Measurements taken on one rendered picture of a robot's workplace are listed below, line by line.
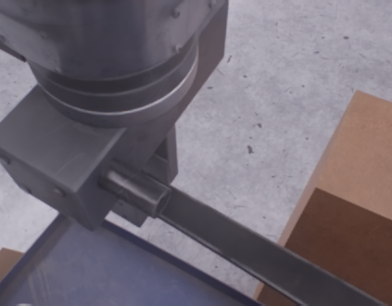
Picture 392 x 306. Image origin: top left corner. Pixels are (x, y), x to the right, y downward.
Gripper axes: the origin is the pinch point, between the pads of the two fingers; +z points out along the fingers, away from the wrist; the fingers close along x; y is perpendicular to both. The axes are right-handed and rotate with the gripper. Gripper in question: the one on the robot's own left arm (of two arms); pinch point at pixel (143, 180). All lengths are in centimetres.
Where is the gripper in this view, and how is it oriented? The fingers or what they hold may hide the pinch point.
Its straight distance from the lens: 35.1
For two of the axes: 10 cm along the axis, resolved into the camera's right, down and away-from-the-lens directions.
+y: 8.5, 4.6, -2.6
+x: 5.3, -7.5, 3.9
